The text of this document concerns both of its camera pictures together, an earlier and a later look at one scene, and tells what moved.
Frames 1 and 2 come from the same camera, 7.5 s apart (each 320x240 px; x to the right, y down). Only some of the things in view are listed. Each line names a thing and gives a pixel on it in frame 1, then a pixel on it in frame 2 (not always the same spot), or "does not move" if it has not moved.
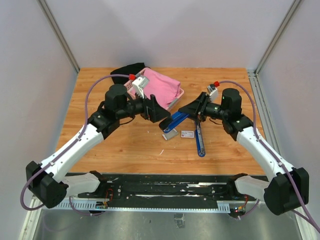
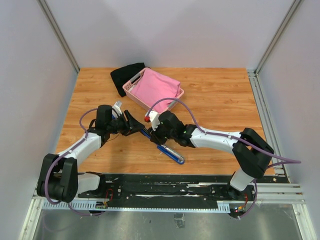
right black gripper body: x=206 y=109 -> x=161 y=135
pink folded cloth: x=163 y=90 does not move
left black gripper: x=153 y=111 -> x=134 y=125
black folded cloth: x=131 y=69 does not move
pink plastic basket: x=129 y=86 does not move
